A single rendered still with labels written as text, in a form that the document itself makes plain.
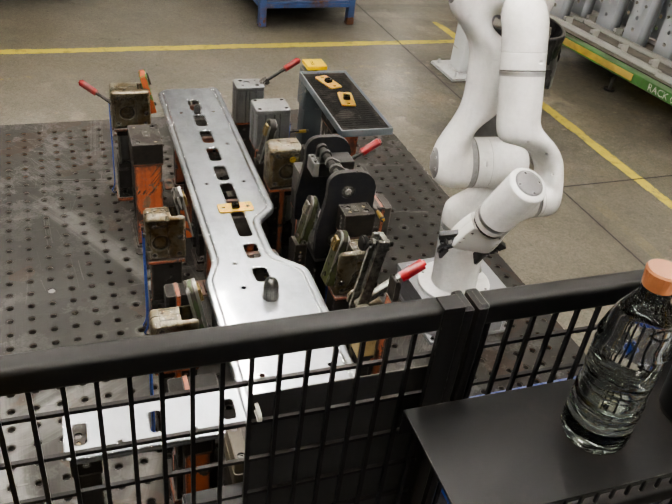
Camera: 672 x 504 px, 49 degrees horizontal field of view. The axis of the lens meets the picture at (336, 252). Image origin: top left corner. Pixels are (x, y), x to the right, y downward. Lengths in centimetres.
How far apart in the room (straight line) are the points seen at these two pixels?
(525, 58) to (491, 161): 32
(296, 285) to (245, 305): 13
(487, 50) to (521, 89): 19
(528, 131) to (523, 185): 11
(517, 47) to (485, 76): 19
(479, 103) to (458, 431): 108
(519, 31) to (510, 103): 14
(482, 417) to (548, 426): 6
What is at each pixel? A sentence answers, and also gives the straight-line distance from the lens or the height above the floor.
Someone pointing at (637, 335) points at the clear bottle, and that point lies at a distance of 67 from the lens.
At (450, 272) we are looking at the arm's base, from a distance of 190.
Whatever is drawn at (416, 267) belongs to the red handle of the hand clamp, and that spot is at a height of 114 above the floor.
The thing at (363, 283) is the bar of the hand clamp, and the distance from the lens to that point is 141.
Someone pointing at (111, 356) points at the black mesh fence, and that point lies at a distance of 60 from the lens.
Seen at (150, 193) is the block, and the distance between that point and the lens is 208.
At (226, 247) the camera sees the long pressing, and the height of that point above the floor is 100.
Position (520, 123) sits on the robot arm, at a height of 136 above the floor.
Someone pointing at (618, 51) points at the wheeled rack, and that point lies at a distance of 577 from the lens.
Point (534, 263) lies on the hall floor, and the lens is 362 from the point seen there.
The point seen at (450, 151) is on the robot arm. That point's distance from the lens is 172.
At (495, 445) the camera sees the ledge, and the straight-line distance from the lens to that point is 73.
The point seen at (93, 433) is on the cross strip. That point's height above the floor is 100.
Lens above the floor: 196
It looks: 35 degrees down
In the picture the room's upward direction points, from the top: 7 degrees clockwise
